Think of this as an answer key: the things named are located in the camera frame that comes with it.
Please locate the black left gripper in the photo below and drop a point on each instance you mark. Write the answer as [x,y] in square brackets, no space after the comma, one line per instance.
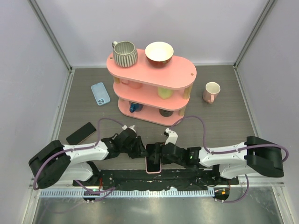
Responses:
[140,150]

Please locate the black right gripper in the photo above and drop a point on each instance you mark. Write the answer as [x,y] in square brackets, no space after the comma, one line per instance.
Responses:
[157,152]

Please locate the purple smartphone black screen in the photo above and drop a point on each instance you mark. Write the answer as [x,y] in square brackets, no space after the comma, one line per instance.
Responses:
[153,158]

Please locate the pink phone case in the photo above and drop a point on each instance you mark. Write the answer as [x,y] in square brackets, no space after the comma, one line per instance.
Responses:
[153,172]

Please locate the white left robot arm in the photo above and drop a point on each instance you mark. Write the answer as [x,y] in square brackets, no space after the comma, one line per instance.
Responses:
[57,162]

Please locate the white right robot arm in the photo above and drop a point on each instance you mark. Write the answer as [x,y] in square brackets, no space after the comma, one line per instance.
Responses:
[255,155]

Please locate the light blue phone case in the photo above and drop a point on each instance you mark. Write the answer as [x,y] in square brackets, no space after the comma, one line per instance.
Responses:
[100,94]

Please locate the dark teal mug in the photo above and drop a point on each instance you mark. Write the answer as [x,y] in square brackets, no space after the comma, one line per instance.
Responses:
[165,113]

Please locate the blue mug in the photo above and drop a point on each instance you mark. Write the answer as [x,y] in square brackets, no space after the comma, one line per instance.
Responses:
[135,107]

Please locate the pink three-tier wooden shelf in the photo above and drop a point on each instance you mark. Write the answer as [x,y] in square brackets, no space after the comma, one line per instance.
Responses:
[178,75]

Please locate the yellow-green cup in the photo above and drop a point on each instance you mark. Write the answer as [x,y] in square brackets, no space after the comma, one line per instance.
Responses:
[164,93]

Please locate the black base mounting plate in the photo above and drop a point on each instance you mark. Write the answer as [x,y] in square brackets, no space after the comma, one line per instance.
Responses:
[181,179]

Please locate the pink cup on shelf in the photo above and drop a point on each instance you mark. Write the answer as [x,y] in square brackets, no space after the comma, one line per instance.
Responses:
[131,84]

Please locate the pink mug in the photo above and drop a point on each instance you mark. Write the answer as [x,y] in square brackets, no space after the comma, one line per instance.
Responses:
[211,91]

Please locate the red bowl white inside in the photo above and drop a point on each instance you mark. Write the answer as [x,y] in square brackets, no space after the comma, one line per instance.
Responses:
[159,54]

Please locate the grey striped mug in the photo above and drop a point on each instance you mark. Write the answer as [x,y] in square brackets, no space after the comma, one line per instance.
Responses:
[124,53]

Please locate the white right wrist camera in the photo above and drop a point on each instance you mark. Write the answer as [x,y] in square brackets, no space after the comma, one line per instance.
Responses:
[171,136]

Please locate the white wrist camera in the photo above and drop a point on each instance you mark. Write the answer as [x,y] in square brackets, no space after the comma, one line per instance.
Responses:
[130,127]
[171,136]

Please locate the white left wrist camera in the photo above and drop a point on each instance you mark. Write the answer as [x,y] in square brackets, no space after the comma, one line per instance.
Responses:
[130,127]

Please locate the white slotted cable duct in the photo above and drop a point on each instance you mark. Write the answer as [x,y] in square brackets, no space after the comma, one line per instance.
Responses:
[173,192]

